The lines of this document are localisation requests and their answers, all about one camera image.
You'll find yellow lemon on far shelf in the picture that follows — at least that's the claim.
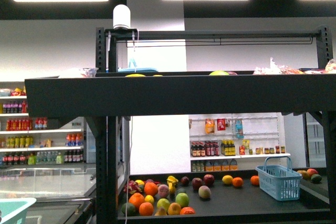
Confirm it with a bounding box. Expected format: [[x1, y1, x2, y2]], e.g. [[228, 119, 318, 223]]
[[222, 175, 233, 185]]

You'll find white sauce shelf unit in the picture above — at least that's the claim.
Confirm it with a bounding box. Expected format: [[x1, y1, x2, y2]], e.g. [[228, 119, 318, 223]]
[[188, 112, 290, 172]]

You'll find white dome camera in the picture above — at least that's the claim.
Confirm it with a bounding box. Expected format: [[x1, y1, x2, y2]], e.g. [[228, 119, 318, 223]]
[[113, 4, 131, 29]]

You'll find small blue shelf basket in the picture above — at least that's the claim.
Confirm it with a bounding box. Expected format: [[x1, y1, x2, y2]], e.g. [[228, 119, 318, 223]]
[[255, 156, 302, 201]]

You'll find orange near blue basket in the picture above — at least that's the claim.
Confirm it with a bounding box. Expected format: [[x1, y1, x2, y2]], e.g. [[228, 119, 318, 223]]
[[250, 175, 259, 186]]

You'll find green apple top shelf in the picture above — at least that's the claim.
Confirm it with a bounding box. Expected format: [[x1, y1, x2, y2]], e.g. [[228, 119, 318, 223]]
[[209, 70, 229, 76]]

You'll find green apple shelf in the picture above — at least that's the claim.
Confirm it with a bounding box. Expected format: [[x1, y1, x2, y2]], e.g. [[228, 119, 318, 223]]
[[209, 70, 229, 76], [175, 193, 190, 208]]

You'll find blue basket on top shelf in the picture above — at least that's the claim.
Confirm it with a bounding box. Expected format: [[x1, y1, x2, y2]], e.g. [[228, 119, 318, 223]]
[[118, 58, 158, 73]]

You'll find peach on far shelf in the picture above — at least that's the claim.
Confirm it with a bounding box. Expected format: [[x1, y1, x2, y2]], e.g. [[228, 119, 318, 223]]
[[198, 185, 211, 199]]

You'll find dark red apple left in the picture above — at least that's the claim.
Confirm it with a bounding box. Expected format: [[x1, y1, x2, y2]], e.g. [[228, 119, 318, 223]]
[[192, 177, 203, 191]]

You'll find black metal shelf rack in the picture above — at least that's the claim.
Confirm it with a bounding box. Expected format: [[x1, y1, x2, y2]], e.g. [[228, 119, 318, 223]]
[[25, 28, 335, 223]]

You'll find dark red apple right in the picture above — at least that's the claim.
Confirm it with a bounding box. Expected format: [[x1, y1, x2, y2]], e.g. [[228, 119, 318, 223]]
[[203, 174, 215, 187]]

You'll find white beverage shelf unit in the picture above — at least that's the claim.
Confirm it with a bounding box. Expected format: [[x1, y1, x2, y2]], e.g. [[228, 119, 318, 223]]
[[1, 81, 86, 167]]

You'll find large teal shopping basket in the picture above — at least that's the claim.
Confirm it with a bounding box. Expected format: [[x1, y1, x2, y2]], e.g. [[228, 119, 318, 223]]
[[1, 197, 36, 224]]

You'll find green apple far shelf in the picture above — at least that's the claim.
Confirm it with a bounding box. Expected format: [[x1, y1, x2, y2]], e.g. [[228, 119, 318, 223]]
[[175, 193, 190, 208]]

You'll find dark red apple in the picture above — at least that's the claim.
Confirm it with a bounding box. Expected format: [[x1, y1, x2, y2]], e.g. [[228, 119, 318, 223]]
[[203, 174, 215, 187], [192, 177, 203, 191]]

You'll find glass freezer chest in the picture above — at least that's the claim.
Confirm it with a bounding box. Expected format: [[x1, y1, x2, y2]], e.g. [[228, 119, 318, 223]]
[[1, 164, 96, 223]]

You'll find large orange far shelf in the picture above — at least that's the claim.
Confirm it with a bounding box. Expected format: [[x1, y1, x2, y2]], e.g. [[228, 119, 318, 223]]
[[144, 182, 158, 197]]

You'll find yellow starfruit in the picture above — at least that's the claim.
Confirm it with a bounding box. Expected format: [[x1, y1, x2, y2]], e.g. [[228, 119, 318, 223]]
[[166, 175, 179, 195]]

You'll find orange beside far lemon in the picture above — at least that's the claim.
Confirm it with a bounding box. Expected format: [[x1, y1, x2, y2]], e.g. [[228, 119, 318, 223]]
[[232, 177, 244, 188]]

